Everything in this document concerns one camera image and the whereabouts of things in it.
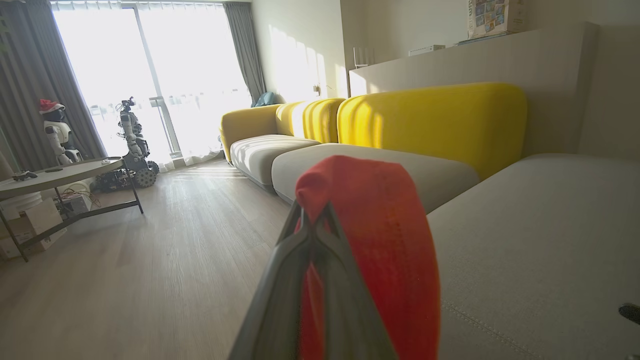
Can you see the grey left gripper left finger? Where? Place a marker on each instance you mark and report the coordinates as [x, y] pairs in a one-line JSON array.
[[280, 300]]

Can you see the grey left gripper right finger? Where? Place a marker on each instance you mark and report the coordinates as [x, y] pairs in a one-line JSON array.
[[350, 310]]

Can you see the red garment with white stripes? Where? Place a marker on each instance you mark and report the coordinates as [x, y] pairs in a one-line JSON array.
[[380, 225]]

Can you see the wheeled robot with arm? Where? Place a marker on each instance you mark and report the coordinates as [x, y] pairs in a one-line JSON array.
[[132, 150]]

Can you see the grey backless sofa seat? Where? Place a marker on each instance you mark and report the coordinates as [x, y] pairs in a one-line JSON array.
[[540, 250]]

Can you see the grey corner sofa module yellow backrest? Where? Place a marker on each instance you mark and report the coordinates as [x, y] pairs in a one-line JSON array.
[[260, 155]]

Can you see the dark grey curtain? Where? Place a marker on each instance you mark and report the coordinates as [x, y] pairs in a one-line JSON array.
[[246, 50], [30, 75]]

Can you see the white ribbed router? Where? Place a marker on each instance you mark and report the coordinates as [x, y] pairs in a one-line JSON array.
[[364, 57]]

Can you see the white cardboard boxes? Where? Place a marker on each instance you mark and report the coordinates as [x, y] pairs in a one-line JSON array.
[[37, 225]]

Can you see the flat dark object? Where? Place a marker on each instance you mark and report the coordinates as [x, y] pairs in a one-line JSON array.
[[53, 170]]

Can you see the white flat device box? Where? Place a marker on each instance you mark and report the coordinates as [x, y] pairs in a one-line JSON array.
[[426, 50]]

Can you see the white humanoid robot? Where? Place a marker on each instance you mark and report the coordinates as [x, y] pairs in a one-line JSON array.
[[60, 137]]

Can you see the beige wooden partition cabinet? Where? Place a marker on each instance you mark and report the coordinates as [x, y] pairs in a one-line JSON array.
[[475, 65]]

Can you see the white bucket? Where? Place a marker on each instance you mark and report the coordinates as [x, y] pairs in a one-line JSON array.
[[22, 201]]

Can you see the black game controller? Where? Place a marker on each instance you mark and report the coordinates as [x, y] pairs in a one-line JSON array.
[[24, 175]]

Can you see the flat stack of books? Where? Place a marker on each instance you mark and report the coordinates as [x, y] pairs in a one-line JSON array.
[[480, 39]]

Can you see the red santa hat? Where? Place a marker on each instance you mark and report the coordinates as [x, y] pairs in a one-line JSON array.
[[50, 105]]

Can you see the colourful printed box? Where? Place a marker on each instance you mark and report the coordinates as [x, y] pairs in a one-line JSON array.
[[492, 17]]

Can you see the grey window frame post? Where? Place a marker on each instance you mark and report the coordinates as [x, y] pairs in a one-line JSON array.
[[160, 95]]

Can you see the oval table with black frame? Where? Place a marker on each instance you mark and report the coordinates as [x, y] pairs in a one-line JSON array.
[[60, 175]]

